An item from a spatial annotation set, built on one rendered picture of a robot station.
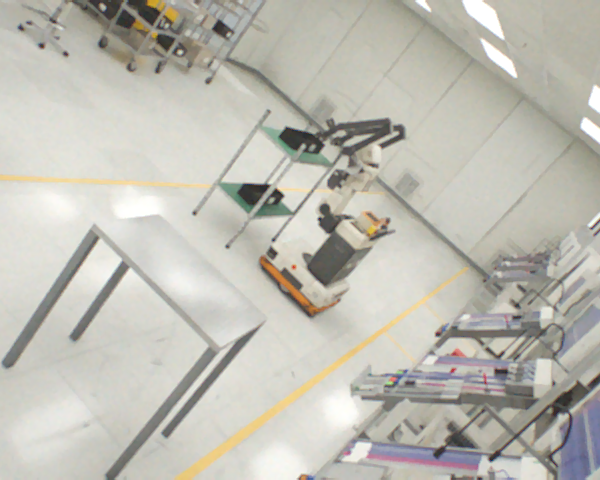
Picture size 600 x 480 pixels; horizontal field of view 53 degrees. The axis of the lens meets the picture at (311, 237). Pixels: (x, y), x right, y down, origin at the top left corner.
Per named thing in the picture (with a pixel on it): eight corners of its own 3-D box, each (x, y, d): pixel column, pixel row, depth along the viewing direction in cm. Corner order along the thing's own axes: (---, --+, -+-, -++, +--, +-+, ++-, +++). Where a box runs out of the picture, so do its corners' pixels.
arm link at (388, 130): (395, 131, 456) (398, 133, 465) (388, 115, 457) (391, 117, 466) (344, 157, 472) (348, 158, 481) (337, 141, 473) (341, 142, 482)
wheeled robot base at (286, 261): (337, 305, 544) (354, 285, 537) (311, 317, 485) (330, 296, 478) (286, 255, 560) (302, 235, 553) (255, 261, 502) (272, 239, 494)
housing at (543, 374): (533, 411, 291) (533, 382, 290) (536, 383, 336) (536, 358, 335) (551, 413, 287) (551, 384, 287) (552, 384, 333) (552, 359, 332)
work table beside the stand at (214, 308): (73, 334, 297) (158, 213, 274) (170, 435, 286) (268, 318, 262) (0, 362, 255) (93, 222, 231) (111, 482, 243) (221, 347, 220)
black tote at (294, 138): (292, 150, 486) (300, 139, 483) (278, 136, 490) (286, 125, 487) (318, 154, 539) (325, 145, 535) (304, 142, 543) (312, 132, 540)
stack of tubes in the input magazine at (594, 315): (559, 359, 286) (601, 320, 278) (559, 337, 333) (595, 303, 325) (580, 379, 283) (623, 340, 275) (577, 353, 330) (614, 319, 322)
